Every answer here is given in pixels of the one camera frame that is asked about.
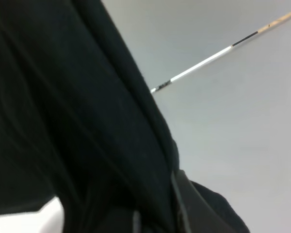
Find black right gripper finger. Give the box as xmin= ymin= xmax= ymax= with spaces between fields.
xmin=171 ymin=170 xmax=209 ymax=233

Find black short sleeve shirt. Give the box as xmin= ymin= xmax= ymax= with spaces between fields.
xmin=0 ymin=0 xmax=248 ymax=233

